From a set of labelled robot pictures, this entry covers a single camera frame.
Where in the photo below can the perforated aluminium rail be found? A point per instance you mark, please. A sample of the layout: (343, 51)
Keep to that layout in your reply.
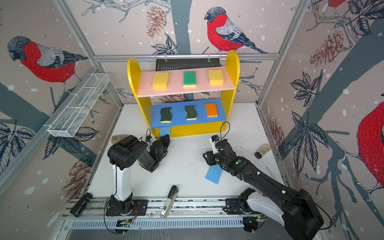
(157, 224)

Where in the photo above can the orange sponge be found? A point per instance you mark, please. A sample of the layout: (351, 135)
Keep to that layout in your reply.
(211, 110)

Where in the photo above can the clear plastic ruler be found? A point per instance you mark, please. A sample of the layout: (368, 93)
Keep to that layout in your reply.
(270, 172)

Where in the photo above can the seasoning jar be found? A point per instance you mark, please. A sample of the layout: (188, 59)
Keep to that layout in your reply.
(117, 138)
(262, 151)

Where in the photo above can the seasoning jar right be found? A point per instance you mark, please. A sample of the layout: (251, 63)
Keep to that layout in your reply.
(262, 151)

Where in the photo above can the light blue sponge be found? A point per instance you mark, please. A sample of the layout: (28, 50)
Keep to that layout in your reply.
(165, 131)
(214, 174)

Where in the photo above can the green yellow sponge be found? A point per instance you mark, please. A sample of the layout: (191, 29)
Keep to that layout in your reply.
(190, 79)

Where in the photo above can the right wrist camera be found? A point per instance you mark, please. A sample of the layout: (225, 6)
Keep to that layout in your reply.
(213, 140)

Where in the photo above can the seasoning jar left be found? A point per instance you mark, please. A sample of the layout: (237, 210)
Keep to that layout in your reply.
(117, 138)

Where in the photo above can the white wire mesh basket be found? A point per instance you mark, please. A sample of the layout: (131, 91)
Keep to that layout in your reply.
(71, 118)

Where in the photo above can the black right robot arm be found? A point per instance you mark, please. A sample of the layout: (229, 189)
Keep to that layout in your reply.
(295, 210)

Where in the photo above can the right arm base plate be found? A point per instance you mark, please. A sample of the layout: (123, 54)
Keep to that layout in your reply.
(236, 207)

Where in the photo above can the black vent panel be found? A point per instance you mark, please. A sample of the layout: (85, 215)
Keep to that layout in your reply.
(183, 64)

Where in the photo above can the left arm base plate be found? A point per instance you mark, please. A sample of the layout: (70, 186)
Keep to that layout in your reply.
(117, 208)

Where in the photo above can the dark green wavy sponge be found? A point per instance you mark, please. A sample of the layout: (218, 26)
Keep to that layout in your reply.
(191, 112)
(166, 115)

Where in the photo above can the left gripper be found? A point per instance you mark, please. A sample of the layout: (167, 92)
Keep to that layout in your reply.
(162, 140)

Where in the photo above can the blue lower shelf board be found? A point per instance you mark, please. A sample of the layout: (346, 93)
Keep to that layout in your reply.
(179, 115)

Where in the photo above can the pink upper shelf board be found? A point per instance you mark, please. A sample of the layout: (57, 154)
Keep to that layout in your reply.
(176, 83)

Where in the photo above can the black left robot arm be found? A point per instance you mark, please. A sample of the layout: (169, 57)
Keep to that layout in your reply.
(123, 154)

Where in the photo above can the yellow shelf frame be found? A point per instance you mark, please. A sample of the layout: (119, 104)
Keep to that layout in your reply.
(226, 97)

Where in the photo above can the black silver handheld tool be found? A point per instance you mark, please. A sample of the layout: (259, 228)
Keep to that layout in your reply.
(173, 193)

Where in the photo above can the black clamp handle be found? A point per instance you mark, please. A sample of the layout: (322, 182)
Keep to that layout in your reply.
(81, 204)

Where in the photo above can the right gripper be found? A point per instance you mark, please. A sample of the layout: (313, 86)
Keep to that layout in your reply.
(209, 159)

